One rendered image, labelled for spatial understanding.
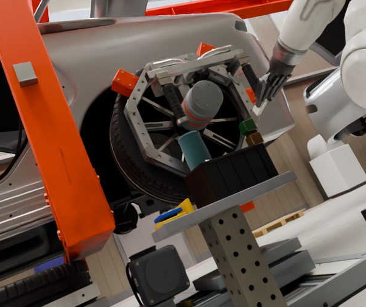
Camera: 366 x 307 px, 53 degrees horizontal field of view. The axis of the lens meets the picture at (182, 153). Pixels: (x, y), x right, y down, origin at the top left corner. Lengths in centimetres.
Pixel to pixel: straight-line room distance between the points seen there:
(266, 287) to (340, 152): 672
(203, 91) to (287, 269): 75
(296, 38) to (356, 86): 45
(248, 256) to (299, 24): 63
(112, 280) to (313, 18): 549
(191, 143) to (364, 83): 80
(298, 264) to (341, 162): 612
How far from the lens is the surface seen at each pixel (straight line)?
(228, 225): 103
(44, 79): 141
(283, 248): 156
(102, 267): 611
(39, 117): 134
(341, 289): 140
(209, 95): 140
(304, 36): 106
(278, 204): 746
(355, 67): 63
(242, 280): 103
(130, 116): 145
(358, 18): 66
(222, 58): 146
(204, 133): 162
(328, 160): 752
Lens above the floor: 38
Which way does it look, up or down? 13 degrees up
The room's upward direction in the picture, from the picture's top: 24 degrees counter-clockwise
